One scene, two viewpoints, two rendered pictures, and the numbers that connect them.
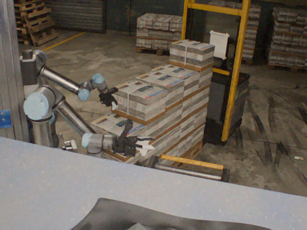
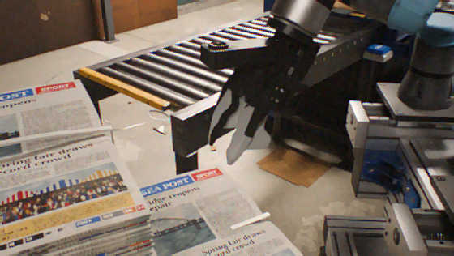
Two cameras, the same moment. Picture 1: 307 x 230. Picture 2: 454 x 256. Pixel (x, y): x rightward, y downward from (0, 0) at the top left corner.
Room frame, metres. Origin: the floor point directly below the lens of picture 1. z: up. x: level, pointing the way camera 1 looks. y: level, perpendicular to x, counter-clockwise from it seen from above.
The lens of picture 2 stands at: (2.75, 0.54, 1.32)
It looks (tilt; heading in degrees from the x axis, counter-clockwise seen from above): 29 degrees down; 208
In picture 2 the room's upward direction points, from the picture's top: straight up
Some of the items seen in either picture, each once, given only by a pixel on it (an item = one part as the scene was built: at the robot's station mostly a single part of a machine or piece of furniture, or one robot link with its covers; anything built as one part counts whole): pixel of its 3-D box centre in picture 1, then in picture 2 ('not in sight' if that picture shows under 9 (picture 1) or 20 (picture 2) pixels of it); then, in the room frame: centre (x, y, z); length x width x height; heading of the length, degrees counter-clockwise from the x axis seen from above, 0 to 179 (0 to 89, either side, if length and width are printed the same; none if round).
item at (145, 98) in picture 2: (192, 161); (119, 87); (1.85, -0.31, 0.81); 0.43 x 0.03 x 0.02; 77
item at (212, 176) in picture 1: (187, 172); (143, 91); (1.77, -0.28, 0.77); 0.47 x 0.05 x 0.05; 77
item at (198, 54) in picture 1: (187, 101); not in sight; (3.28, -0.40, 0.65); 0.39 x 0.30 x 1.29; 56
